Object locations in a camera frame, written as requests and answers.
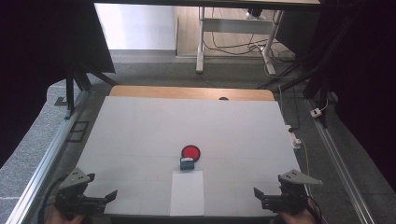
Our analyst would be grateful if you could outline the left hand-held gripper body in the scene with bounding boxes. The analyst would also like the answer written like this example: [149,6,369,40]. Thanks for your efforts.
[54,167,108,221]

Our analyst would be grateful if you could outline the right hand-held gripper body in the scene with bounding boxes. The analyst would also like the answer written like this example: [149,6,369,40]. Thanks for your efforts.
[261,169,324,216]

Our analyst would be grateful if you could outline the white paper sheet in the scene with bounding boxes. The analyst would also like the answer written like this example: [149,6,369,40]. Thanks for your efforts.
[169,170,205,217]

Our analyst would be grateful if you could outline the round red ink pad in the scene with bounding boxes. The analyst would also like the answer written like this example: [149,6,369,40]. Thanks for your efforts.
[181,145,202,163]

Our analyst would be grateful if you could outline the person's right hand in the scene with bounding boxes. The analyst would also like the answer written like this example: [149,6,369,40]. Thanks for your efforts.
[277,199,317,224]

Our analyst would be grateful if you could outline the person's left hand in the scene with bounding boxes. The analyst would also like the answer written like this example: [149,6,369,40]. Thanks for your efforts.
[46,204,86,224]

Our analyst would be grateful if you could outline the black metal stand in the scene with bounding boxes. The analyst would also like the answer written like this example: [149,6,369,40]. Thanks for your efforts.
[256,46,335,129]
[64,59,120,121]

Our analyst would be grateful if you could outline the dark curtain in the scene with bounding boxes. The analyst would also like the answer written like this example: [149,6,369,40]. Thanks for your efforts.
[0,0,117,169]
[323,0,396,192]

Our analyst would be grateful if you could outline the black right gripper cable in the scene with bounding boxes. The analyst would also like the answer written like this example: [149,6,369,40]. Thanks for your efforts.
[306,199,324,224]

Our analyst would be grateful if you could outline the aluminium rail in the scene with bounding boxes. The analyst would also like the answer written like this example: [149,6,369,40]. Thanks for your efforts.
[5,90,92,224]
[305,98,377,224]

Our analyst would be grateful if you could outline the white power cable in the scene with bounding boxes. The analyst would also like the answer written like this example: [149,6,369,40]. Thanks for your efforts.
[298,138,326,224]

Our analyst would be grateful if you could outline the black floor bracket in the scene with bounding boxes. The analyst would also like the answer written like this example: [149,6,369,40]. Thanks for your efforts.
[67,120,91,144]

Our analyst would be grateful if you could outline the black floor cables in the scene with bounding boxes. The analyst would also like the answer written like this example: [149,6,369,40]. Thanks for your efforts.
[204,7,297,63]

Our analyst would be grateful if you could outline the white desk frame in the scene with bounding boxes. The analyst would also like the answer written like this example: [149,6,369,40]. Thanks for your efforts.
[195,6,285,77]

